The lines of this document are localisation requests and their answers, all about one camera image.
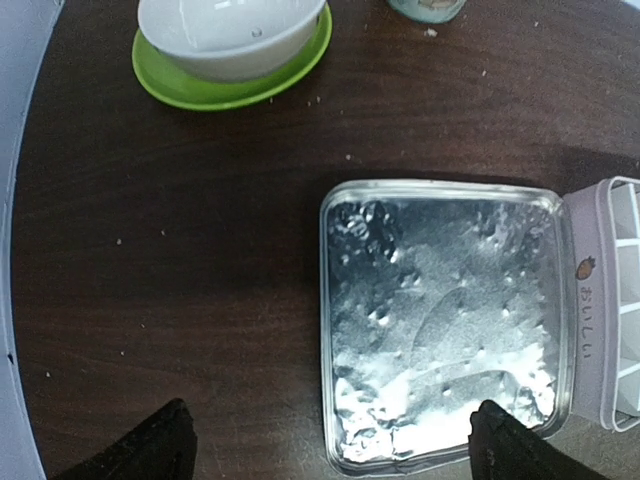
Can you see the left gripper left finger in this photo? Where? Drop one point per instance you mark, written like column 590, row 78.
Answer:
column 163, row 446

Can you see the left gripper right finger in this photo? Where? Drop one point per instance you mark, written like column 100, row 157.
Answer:
column 502, row 448

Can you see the lilac bunny tin lid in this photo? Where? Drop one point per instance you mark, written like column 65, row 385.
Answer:
column 436, row 296

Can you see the lilac tin box with dividers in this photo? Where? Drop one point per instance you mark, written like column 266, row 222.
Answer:
column 605, row 234

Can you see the green saucer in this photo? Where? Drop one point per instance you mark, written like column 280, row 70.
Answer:
column 168, row 84

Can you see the white bowl on saucer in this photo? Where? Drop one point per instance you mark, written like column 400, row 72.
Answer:
column 229, row 41

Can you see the tall floral mug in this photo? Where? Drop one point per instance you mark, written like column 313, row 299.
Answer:
column 428, row 11

